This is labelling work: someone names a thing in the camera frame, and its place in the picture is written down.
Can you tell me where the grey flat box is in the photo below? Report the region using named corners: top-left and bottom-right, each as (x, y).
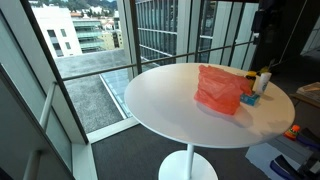
top-left (267, 134), bottom-right (314, 166)

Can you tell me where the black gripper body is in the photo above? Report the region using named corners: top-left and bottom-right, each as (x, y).
top-left (251, 9), bottom-right (268, 34)

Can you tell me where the dark bottle yellow label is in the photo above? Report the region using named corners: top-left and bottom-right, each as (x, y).
top-left (245, 70), bottom-right (258, 92)

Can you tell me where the teal small box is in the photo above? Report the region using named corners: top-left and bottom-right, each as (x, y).
top-left (240, 92), bottom-right (261, 107)

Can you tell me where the metal window railing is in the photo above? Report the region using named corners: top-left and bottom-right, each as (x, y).
top-left (61, 40), bottom-right (259, 82)

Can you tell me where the white table pedestal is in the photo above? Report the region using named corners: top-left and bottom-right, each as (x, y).
top-left (158, 143), bottom-right (219, 180)

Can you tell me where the stack of books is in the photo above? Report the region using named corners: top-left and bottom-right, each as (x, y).
top-left (289, 81), bottom-right (320, 109)

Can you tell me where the white bottle blue label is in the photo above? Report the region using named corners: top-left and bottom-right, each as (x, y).
top-left (255, 72), bottom-right (273, 96)

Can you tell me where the red plastic bag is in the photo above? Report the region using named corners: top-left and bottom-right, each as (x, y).
top-left (194, 64), bottom-right (254, 116)

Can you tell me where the orange toy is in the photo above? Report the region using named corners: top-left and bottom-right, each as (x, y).
top-left (284, 124), bottom-right (301, 141)

